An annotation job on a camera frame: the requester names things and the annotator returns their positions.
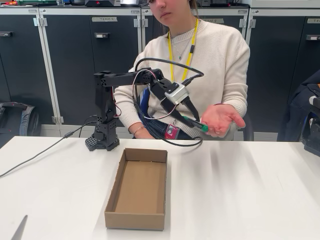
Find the person's right forearm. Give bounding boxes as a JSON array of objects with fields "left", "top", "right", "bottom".
[{"left": 113, "top": 84, "right": 151, "bottom": 137}]

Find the white gripper camera box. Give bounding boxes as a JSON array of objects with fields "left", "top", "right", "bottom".
[{"left": 164, "top": 83, "right": 189, "bottom": 106}]

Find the person's left hand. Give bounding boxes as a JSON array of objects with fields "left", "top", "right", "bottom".
[{"left": 199, "top": 102, "right": 247, "bottom": 138}]

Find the dark navy jacket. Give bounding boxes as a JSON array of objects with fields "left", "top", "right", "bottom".
[{"left": 286, "top": 69, "right": 320, "bottom": 142}]

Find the thin necklace with pendant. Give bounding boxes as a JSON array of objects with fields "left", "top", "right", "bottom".
[{"left": 171, "top": 34, "right": 193, "bottom": 61}]

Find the gray black backpack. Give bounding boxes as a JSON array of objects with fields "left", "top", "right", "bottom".
[{"left": 0, "top": 101, "right": 42, "bottom": 148}]

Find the yellow lanyard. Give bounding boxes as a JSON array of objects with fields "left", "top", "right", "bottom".
[{"left": 167, "top": 17, "right": 200, "bottom": 126}]

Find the dark item with red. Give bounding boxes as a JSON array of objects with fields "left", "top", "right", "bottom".
[{"left": 209, "top": 0, "right": 232, "bottom": 8}]

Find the green board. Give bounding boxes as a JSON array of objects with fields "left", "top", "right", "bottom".
[{"left": 18, "top": 0, "right": 58, "bottom": 6}]

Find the black camera cable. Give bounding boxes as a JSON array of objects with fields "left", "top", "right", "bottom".
[{"left": 132, "top": 57, "right": 205, "bottom": 147}]

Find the gray power cable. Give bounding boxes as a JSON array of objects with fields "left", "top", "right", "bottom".
[{"left": 0, "top": 114, "right": 98, "bottom": 178}]

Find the brown cardboard box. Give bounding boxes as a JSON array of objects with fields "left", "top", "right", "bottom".
[{"left": 104, "top": 147, "right": 168, "bottom": 231}]

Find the woman in cream sweater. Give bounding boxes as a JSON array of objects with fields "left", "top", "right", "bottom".
[{"left": 113, "top": 0, "right": 251, "bottom": 141}]

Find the green red permanent marker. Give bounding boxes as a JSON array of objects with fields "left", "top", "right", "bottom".
[{"left": 183, "top": 115, "right": 210, "bottom": 133}]

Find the black flat device case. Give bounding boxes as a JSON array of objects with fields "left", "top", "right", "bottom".
[{"left": 84, "top": 0, "right": 122, "bottom": 8}]

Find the person's left forearm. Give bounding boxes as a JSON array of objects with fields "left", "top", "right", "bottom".
[{"left": 232, "top": 97, "right": 251, "bottom": 121}]

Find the pink white box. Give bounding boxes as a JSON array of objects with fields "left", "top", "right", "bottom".
[{"left": 164, "top": 122, "right": 180, "bottom": 140}]

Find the person's right hand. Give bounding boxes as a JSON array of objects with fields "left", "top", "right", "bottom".
[{"left": 133, "top": 129, "right": 152, "bottom": 140}]

